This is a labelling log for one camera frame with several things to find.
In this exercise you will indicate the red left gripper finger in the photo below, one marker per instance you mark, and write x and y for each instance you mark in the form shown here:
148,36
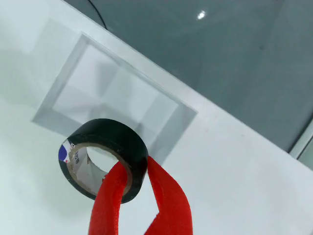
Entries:
107,203

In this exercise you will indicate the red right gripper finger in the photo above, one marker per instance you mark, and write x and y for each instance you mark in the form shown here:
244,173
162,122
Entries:
171,203

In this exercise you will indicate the black electrical tape roll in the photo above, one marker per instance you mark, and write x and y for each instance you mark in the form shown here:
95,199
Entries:
110,132

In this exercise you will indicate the white rectangular bin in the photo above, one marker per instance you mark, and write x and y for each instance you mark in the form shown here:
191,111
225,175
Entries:
102,80

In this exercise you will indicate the white glass partition frame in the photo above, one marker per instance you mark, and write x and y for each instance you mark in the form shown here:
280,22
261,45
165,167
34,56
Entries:
302,147

